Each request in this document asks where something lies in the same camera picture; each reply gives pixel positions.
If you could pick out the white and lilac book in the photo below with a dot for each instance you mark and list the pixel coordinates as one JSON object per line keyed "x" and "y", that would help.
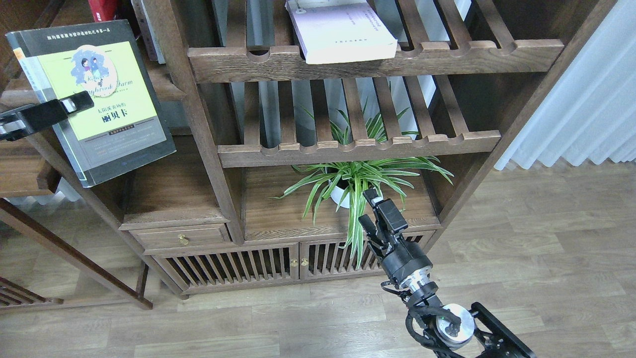
{"x": 340, "y": 31}

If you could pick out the upright white book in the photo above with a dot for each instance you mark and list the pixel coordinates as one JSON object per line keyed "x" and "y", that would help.
{"x": 152, "y": 46}

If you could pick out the white plant pot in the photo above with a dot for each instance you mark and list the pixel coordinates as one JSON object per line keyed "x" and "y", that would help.
{"x": 338, "y": 196}

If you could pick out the red paperback book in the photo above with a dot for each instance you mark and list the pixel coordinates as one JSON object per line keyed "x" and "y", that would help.
{"x": 103, "y": 10}

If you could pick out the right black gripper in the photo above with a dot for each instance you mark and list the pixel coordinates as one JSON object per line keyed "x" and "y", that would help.
{"x": 404, "y": 262}

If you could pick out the dark wooden bookshelf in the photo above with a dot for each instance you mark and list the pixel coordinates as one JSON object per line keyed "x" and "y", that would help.
{"x": 460, "y": 87}

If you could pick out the black and green book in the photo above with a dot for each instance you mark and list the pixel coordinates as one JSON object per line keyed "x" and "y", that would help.
{"x": 125, "y": 128}

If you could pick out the green spider plant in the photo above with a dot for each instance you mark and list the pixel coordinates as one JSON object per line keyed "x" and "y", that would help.
{"x": 354, "y": 178}

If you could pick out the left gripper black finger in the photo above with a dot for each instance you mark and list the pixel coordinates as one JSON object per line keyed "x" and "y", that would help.
{"x": 29, "y": 119}

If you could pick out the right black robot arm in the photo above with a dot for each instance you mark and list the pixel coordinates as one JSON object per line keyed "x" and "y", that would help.
{"x": 442, "y": 328}

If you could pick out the white curtain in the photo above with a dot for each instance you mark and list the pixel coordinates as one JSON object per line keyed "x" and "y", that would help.
{"x": 589, "y": 115}

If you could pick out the brass drawer knob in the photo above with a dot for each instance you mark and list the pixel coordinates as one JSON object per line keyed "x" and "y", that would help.
{"x": 183, "y": 239}

